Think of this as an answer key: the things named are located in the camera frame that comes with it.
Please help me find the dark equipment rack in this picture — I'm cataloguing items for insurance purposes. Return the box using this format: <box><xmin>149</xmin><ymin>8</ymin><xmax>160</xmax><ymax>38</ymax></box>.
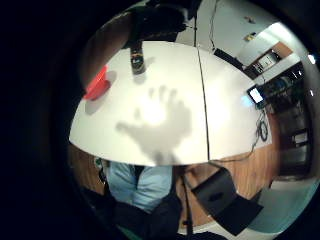
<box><xmin>263</xmin><ymin>61</ymin><xmax>313</xmax><ymax>176</ymax></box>

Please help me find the black flat device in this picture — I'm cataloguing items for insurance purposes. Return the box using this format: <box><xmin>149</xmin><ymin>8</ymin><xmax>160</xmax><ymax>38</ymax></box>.
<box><xmin>213</xmin><ymin>47</ymin><xmax>245</xmax><ymax>70</ymax></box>

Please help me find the red bowl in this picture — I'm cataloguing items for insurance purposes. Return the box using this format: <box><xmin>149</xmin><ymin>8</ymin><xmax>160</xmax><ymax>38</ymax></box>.
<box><xmin>82</xmin><ymin>64</ymin><xmax>112</xmax><ymax>102</ymax></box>

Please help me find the thin black hanging cable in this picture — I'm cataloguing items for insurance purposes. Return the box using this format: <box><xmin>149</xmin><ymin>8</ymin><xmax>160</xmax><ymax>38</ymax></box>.
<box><xmin>208</xmin><ymin>0</ymin><xmax>220</xmax><ymax>52</ymax></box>

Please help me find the long black cable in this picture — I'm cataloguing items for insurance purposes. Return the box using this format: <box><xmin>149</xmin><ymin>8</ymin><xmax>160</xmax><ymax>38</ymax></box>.
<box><xmin>192</xmin><ymin>0</ymin><xmax>212</xmax><ymax>162</ymax></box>

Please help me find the wooden shelf unit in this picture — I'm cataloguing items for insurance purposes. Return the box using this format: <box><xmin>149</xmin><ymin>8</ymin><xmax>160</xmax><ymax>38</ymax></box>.
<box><xmin>244</xmin><ymin>41</ymin><xmax>295</xmax><ymax>80</ymax></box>

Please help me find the coiled black cable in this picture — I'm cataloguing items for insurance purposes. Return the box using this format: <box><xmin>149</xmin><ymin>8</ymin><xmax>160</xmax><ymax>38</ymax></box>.
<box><xmin>253</xmin><ymin>109</ymin><xmax>272</xmax><ymax>144</ymax></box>

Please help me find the tablet with lit screen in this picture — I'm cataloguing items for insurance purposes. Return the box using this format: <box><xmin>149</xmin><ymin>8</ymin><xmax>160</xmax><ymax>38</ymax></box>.
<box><xmin>246</xmin><ymin>85</ymin><xmax>268</xmax><ymax>110</ymax></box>

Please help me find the dark bottle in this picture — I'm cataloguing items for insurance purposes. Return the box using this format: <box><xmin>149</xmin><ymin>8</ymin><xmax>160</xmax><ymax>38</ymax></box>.
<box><xmin>129</xmin><ymin>41</ymin><xmax>147</xmax><ymax>76</ymax></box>

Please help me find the black tripod pole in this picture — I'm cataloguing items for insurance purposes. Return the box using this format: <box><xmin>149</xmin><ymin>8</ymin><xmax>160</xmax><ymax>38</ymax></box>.
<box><xmin>179</xmin><ymin>173</ymin><xmax>195</xmax><ymax>240</ymax></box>

